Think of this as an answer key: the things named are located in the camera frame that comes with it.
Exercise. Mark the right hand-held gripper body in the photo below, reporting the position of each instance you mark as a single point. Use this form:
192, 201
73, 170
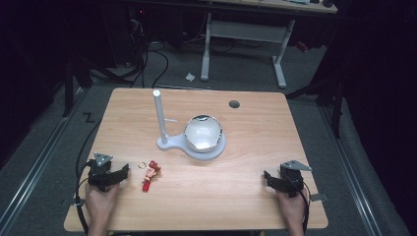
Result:
291, 178

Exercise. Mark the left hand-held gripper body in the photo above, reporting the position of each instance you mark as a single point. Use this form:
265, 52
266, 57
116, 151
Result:
99, 173

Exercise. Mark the person's left hand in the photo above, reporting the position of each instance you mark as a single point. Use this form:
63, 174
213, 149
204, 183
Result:
98, 201

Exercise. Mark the person's right hand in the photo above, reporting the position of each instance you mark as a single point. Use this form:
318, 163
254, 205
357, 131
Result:
291, 208

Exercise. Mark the grey table clamp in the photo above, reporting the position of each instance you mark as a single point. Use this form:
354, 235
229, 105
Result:
78, 204
318, 197

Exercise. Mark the white stand with pole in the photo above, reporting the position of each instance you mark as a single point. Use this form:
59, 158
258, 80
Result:
160, 113

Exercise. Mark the white bowl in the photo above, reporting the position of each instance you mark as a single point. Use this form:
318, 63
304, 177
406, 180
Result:
203, 135

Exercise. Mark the black metal stand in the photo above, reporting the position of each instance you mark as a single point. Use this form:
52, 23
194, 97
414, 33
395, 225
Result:
69, 88
337, 105

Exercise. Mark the crumpled white paper scrap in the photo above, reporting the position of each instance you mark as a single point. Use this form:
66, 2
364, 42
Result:
190, 77

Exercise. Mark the white-framed desk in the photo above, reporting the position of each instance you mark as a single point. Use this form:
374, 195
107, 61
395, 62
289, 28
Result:
244, 31

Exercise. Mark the metal floor rail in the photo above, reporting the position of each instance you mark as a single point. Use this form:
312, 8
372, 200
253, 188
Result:
34, 162
352, 183

